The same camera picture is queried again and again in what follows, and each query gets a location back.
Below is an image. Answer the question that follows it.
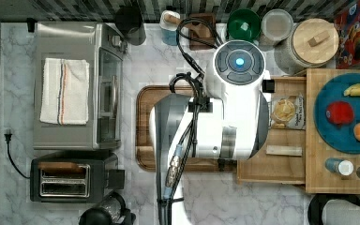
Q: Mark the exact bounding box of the silver toaster oven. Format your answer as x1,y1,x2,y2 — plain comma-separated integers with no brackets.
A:
34,22,127,150

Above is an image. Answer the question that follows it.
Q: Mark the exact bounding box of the wooden drawer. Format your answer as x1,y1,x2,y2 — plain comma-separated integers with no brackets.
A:
236,76,308,186

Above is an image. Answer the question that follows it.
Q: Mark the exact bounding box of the blue round plate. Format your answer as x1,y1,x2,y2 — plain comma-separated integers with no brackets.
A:
313,73,360,154

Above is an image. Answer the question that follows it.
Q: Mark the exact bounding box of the green mug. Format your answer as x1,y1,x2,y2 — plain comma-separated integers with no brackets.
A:
227,8,261,41

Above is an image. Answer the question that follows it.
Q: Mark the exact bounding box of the brown utensil holder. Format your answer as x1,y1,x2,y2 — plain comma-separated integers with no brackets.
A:
188,13,216,51

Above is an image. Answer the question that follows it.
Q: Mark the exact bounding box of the wooden cutting board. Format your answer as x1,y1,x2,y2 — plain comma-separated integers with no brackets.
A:
135,85,237,173

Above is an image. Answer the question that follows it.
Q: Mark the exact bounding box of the white striped folded towel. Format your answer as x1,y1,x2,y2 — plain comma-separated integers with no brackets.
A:
39,58,89,126

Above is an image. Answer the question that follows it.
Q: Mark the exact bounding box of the black two-slot toaster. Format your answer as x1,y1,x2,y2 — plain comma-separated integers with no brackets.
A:
30,151,125,203

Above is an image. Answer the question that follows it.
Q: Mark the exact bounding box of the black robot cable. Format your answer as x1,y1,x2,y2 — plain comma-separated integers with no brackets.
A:
156,17,225,225

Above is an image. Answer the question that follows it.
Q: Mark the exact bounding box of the wooden spoon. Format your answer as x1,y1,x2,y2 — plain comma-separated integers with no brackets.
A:
163,13,213,38

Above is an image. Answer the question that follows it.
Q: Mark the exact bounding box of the red apple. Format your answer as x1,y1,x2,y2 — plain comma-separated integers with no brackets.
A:
325,101,354,127

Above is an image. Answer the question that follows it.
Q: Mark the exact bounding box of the black power cord plug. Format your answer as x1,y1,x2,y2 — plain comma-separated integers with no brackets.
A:
3,128,31,180

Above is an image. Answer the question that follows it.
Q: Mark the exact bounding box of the speckled jar wooden lid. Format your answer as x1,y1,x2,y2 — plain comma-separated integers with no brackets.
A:
274,18,339,74

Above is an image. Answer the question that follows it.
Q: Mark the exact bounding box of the white paper towel roll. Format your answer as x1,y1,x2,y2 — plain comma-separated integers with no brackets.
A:
322,200,360,225

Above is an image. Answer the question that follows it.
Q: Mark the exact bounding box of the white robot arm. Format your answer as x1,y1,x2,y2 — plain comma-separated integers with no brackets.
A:
149,40,272,225

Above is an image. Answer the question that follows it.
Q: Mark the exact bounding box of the snack bag in drawer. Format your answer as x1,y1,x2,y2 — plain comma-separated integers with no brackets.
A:
270,95,306,130

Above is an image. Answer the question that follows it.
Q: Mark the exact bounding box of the brown toast slice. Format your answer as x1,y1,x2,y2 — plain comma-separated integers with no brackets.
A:
37,162,83,172

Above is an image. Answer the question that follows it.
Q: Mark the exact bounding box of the black paper towel holder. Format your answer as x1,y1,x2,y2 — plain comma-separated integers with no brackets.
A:
307,193,360,225

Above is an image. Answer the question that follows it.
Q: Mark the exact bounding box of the glass french press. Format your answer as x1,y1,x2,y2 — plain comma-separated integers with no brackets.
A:
79,191,136,225

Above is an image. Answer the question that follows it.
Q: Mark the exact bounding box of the Froot Loops cereal box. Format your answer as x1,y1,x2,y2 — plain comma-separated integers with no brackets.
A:
335,0,360,69

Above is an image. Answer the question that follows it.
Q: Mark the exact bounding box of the blue salt shaker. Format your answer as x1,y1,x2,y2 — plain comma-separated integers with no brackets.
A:
325,157,353,176

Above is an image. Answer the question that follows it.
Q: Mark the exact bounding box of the wooden block in drawer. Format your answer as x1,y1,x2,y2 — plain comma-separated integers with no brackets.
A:
266,145,302,157

